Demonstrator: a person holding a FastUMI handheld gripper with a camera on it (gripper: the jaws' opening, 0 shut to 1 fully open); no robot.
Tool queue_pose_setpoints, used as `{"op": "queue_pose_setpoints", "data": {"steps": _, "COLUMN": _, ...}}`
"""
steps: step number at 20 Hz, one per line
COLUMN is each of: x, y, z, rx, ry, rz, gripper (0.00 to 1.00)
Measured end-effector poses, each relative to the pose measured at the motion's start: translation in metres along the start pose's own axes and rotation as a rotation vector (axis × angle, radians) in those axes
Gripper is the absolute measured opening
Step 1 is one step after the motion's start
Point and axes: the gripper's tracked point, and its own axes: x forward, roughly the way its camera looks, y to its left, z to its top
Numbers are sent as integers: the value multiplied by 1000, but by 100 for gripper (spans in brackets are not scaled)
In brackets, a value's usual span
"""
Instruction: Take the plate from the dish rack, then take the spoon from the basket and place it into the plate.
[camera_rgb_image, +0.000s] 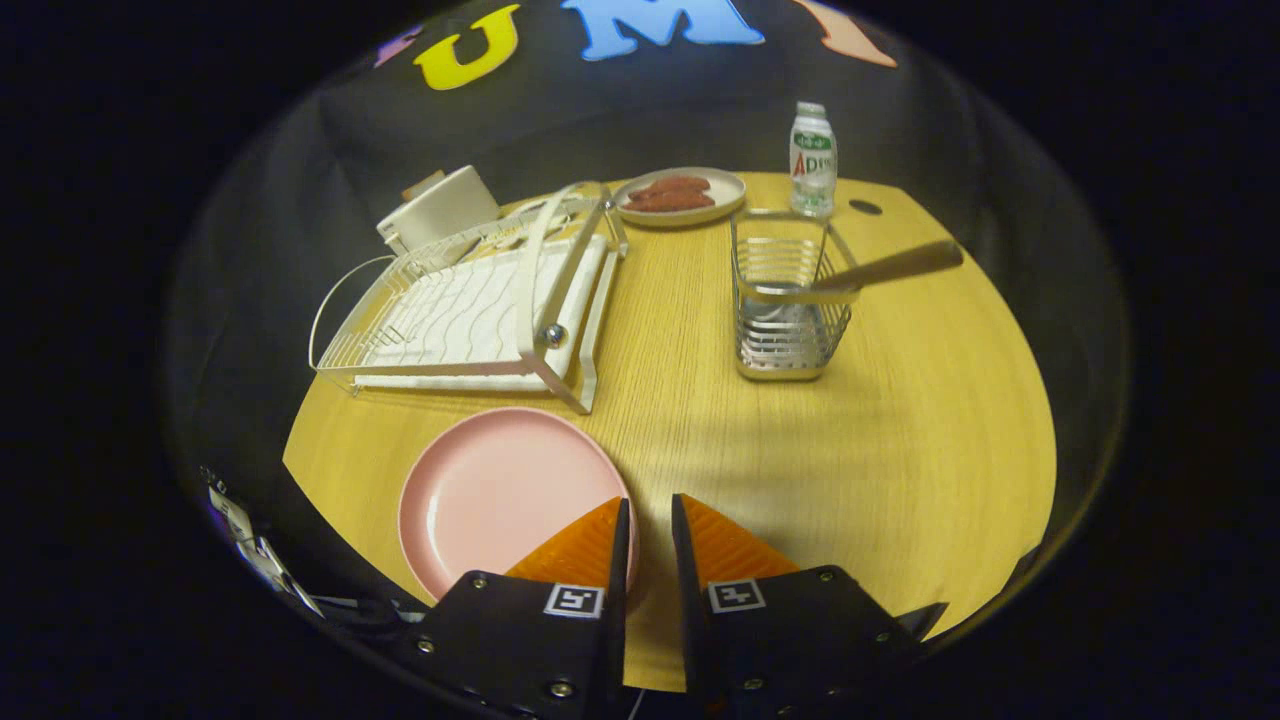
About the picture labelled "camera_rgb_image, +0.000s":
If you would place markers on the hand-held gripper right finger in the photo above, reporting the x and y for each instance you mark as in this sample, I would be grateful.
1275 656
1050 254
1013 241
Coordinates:
685 600

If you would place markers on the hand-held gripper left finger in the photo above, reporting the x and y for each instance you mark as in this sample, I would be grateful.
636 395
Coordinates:
618 600

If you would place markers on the pink plate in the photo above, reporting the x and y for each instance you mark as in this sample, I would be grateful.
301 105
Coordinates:
490 490

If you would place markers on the beige plate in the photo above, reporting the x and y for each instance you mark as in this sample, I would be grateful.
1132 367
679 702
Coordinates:
730 190

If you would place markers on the white device on stand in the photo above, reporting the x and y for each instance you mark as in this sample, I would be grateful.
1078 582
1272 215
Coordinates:
260 550

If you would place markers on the red meat slice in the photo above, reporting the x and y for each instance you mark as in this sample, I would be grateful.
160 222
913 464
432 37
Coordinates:
680 185
670 202

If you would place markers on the white toaster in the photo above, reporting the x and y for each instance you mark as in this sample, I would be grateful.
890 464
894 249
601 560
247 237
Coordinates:
440 210

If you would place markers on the black round table grommet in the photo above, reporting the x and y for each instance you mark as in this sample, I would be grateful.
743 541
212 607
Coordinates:
865 207

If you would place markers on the bread slice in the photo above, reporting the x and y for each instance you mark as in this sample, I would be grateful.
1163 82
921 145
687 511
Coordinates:
420 187

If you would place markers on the white green drink bottle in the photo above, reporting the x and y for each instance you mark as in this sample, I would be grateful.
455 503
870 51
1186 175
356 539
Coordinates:
813 160

